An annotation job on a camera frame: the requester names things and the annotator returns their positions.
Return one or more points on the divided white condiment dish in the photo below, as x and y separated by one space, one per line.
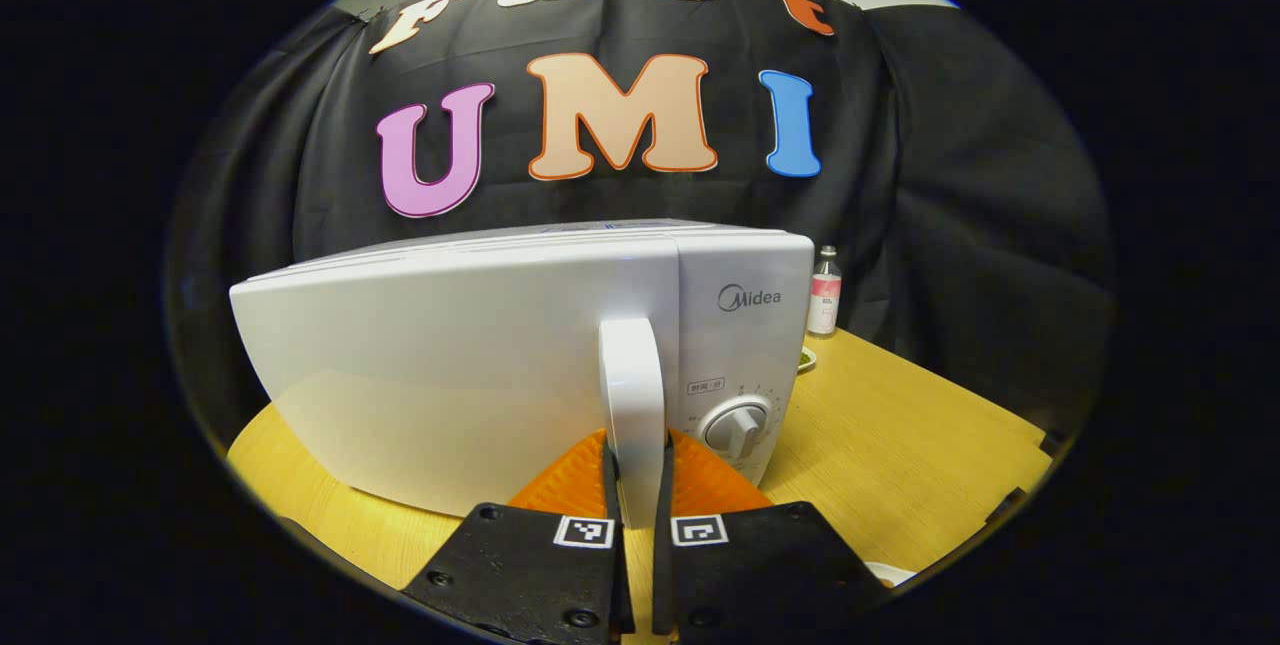
806 358

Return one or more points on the black table edge clamp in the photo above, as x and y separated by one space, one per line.
1051 442
1005 507

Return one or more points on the black backdrop cloth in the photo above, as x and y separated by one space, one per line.
950 175

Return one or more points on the white microwave oven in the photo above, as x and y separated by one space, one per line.
450 355

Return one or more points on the white square plate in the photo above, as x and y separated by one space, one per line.
890 575

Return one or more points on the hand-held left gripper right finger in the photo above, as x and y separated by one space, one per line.
664 500

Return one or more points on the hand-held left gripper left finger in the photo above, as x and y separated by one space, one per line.
611 500

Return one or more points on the small bottle with pink label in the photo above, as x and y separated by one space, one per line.
824 300

